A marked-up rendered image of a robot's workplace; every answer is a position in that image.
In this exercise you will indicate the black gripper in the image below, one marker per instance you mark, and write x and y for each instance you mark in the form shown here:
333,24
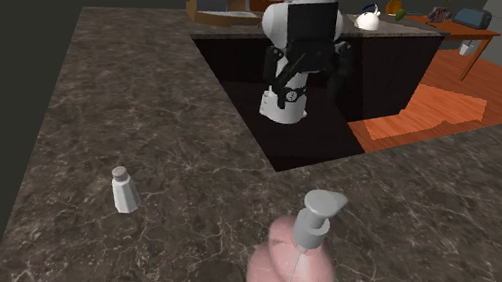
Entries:
310,53

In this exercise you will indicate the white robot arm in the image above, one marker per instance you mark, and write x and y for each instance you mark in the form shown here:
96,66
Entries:
275,21

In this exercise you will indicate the white kettle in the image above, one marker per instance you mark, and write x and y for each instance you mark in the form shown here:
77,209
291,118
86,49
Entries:
367,22

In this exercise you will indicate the dark robot stand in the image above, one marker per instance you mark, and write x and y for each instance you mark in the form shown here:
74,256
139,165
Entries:
309,144

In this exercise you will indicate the orange round object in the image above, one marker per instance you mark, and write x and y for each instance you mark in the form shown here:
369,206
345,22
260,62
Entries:
393,7

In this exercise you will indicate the green object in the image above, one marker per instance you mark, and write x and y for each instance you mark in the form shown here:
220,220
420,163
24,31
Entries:
400,15

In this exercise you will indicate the red and grey object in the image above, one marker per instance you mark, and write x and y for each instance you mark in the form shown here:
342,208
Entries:
437,15

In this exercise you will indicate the white cup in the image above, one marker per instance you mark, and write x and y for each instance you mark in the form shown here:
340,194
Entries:
465,49

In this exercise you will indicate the wooden table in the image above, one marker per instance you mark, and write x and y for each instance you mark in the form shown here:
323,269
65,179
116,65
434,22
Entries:
463,31

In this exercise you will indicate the blue-grey toaster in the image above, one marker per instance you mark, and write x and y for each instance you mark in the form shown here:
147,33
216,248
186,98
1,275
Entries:
472,18

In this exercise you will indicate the pink soap dispenser grey pump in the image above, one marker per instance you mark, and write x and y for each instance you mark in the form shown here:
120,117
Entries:
283,278

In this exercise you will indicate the white salt shaker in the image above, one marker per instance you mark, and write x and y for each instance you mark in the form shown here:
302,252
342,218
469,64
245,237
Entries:
124,194

